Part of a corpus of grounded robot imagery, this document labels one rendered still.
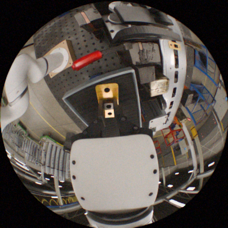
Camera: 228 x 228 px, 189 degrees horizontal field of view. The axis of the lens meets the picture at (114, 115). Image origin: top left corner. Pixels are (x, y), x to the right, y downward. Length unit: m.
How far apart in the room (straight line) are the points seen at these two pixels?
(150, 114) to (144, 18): 0.35
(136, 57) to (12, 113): 0.41
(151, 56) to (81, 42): 0.48
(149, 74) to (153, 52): 0.07
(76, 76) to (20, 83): 0.49
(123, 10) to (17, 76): 0.28
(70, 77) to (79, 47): 0.27
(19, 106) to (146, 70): 0.40
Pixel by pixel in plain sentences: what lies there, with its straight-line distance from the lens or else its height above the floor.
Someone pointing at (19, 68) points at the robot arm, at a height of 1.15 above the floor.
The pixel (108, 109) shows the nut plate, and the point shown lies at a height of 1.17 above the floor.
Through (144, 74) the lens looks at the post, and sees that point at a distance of 0.21.
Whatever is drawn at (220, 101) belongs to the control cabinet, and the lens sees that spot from 8.13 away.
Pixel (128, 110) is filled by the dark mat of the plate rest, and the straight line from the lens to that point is 0.18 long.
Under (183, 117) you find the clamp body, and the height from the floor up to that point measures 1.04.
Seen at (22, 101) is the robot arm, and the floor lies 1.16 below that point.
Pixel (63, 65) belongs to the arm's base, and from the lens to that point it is 0.57.
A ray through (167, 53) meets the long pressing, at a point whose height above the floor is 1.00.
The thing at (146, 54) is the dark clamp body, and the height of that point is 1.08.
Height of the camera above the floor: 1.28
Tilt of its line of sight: 41 degrees down
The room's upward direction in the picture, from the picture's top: 174 degrees clockwise
